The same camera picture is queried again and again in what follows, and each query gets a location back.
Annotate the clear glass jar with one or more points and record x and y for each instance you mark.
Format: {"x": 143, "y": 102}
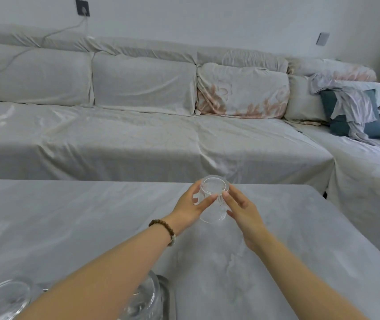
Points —
{"x": 3, "y": 299}

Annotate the pink floral back cushion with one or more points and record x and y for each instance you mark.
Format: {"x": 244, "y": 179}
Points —
{"x": 243, "y": 91}

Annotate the teal throw pillow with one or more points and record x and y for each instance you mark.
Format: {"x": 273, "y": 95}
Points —
{"x": 340, "y": 124}

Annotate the clear glass pitcher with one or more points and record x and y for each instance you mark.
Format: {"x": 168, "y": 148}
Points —
{"x": 146, "y": 296}

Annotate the pink floral bolster cushion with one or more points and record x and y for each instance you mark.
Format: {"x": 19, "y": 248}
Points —
{"x": 343, "y": 71}

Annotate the small plain gray back cushion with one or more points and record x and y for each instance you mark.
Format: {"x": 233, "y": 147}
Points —
{"x": 303, "y": 103}

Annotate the gray covered sectional sofa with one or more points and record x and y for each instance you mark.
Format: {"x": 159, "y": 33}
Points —
{"x": 143, "y": 143}

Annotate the black wall socket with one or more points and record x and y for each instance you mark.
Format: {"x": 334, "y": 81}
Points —
{"x": 78, "y": 4}

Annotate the white plug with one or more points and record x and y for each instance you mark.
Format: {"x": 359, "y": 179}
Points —
{"x": 84, "y": 10}

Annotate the person's right thumb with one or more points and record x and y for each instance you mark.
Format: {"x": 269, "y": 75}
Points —
{"x": 231, "y": 214}

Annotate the person's right middle finger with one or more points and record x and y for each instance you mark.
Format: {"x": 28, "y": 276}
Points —
{"x": 237, "y": 193}

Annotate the person's right hand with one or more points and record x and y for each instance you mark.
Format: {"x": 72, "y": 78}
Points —
{"x": 248, "y": 219}

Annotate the large plain gray back cushion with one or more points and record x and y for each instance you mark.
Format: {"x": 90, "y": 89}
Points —
{"x": 143, "y": 83}
{"x": 33, "y": 76}

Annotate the person's left thumb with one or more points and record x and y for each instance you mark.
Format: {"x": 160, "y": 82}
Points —
{"x": 206, "y": 201}

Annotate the person's left hand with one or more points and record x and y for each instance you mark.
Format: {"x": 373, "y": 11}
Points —
{"x": 185, "y": 209}

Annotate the gray wall switch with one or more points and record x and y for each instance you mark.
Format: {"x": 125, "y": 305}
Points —
{"x": 323, "y": 39}

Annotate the person's right forearm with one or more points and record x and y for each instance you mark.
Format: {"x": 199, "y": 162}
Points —
{"x": 306, "y": 286}

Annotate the person's left forearm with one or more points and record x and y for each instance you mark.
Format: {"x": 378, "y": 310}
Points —
{"x": 110, "y": 273}

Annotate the clear ribbed glass cup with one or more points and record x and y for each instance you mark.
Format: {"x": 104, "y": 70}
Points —
{"x": 214, "y": 209}

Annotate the pale lavender garment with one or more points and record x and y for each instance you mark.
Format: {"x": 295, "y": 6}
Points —
{"x": 355, "y": 103}

